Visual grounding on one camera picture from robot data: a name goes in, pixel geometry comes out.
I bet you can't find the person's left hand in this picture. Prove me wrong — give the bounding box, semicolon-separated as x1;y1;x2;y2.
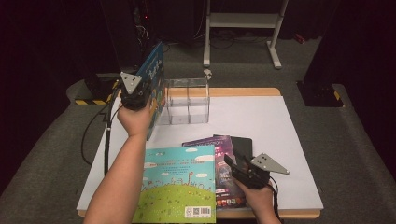
116;99;154;138

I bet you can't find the black hardcover book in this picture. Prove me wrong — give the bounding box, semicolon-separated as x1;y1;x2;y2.
229;135;253;161

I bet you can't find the dark blue picture book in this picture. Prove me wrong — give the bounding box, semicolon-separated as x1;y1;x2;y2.
135;41;166;141

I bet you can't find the person's right hand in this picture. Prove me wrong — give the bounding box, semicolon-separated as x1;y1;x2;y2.
234;177;276;219

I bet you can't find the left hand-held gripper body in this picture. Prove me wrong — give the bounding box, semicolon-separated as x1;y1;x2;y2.
120;71;154;111

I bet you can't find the black floor cable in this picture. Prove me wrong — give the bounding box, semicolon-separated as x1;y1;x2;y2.
80;104;108;166

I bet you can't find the purple paperback book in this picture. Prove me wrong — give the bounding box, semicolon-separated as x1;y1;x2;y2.
181;133;248;209

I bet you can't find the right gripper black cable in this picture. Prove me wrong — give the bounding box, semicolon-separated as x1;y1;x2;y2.
266;176;282;224

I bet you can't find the white metal stand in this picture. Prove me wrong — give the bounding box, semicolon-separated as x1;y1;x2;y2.
203;0;290;70

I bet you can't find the dark equipment with wires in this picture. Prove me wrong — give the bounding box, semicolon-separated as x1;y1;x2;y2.
130;0;164;48

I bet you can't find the white table mat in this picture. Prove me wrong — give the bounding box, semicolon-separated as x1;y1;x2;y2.
76;95;325;212

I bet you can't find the clear acrylic book rack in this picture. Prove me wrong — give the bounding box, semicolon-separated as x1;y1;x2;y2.
157;77;211;126

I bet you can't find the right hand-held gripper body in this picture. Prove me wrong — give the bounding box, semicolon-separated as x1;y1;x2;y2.
232;152;290;190

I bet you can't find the sky and grass picture book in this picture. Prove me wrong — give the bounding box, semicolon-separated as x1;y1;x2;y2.
133;144;217;224

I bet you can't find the black yellow striped stand base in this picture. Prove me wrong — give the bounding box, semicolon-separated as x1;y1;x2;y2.
74;73;122;106
296;81;346;108

